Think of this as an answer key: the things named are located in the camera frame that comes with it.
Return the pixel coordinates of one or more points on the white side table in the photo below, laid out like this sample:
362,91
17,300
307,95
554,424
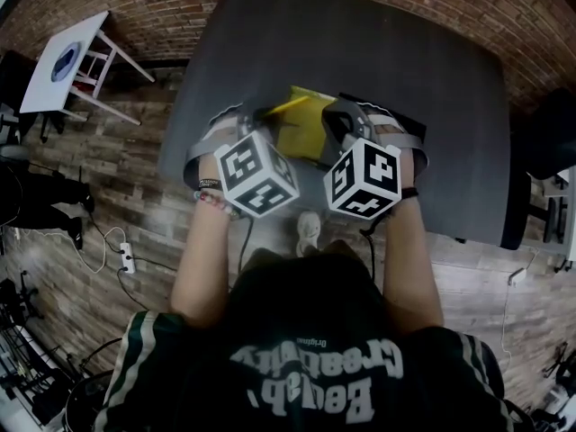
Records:
40,97

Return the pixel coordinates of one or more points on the white power adapter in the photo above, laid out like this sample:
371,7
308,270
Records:
517,277

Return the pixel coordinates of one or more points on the person's left forearm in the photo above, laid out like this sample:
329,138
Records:
202,263

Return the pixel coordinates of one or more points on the person's right forearm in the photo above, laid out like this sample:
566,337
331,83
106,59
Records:
411,277

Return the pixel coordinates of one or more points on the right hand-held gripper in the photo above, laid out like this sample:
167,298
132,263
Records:
364,178

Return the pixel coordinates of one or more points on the white power strip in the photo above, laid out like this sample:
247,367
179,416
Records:
127,257

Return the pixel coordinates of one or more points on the thin black wrist band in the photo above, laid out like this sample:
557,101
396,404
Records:
409,192

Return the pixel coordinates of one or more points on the person's green printed shirt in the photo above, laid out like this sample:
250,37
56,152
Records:
292,353

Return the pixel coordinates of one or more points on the black equipment rack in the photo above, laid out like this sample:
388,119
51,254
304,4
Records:
18,295

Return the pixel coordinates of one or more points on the black round stool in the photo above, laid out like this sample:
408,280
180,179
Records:
90,398

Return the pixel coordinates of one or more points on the black office chair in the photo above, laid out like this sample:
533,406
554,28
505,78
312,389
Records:
553,133

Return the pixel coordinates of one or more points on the person's white shoe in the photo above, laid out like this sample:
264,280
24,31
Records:
309,232

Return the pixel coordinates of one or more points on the person's dark trousers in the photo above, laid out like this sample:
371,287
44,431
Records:
342,250

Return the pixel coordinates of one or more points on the blue round dish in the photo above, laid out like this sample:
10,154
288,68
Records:
66,61

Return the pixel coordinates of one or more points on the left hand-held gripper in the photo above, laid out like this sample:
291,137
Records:
256,173

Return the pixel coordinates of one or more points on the red item under side table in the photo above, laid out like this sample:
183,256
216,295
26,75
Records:
85,86

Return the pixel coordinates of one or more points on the black wristband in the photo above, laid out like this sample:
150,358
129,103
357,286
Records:
209,183

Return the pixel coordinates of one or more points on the yellow pencil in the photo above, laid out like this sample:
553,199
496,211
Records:
288,105

